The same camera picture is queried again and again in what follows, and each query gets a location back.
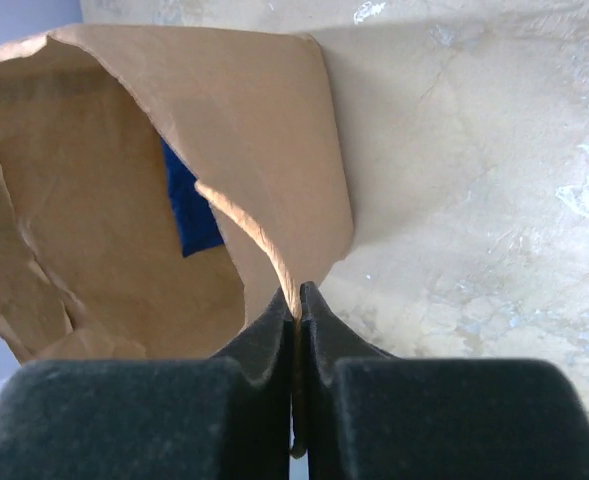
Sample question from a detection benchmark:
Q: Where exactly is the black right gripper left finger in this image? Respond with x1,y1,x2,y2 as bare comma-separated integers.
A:
0,293,292,479

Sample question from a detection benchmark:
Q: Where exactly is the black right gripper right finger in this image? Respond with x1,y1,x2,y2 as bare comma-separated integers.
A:
300,283,589,479

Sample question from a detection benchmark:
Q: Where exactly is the blue snack bag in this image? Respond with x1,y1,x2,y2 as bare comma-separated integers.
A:
161,139,224,257

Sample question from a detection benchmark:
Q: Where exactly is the brown paper bag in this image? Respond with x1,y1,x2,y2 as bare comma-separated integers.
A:
0,25,354,365

